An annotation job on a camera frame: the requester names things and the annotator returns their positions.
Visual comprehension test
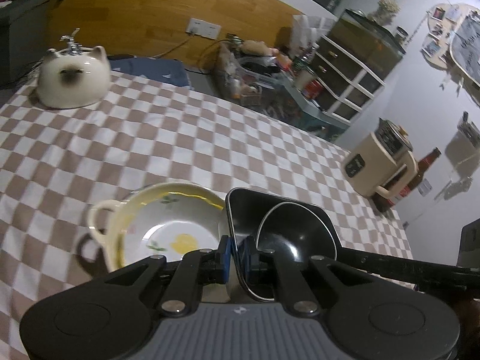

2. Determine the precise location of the cream oval handled dish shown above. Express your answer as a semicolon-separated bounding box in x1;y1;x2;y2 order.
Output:
86;181;230;275

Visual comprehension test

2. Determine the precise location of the red soda can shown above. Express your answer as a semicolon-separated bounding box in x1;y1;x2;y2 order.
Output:
302;79;324;99

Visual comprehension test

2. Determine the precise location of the cream electric cooking pot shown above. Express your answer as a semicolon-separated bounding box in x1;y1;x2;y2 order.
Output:
341;119;418;198

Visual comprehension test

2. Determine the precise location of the white drawer cabinet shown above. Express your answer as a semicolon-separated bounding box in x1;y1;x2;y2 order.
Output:
311;9;405;125

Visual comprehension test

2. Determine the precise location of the checkered brown white tablecloth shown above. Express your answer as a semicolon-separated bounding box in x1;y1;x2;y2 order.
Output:
1;72;411;359

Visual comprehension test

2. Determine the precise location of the round stainless steel bowl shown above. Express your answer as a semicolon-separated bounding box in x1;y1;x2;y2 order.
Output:
256;202;338;263

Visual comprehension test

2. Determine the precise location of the wooden photo board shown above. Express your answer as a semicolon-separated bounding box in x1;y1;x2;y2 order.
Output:
421;3;479;104

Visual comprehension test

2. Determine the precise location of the white cat-shaped teapot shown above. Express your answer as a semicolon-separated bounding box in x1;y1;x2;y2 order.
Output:
36;29;111;109

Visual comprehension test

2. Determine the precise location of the teal storage tray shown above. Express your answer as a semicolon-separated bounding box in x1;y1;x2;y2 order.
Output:
262;73;347;142

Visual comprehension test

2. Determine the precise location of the rectangular steel tray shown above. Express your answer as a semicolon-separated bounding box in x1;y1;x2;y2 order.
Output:
225;188;341;302

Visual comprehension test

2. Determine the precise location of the clear plastic clutter box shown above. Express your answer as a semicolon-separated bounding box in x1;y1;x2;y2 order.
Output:
214;42;283;110

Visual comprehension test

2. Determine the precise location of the small yellow-rimmed floral bowl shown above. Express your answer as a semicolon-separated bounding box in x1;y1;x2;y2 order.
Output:
114;184;230;271

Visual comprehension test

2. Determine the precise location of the white wall power socket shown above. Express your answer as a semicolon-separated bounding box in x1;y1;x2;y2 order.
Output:
185;18;221;40

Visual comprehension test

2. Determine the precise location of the brown beer bottle red label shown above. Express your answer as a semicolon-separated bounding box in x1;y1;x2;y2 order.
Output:
390;147;441;206

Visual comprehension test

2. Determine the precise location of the blue cloth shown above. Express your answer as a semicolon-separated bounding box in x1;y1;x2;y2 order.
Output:
108;55;191;87

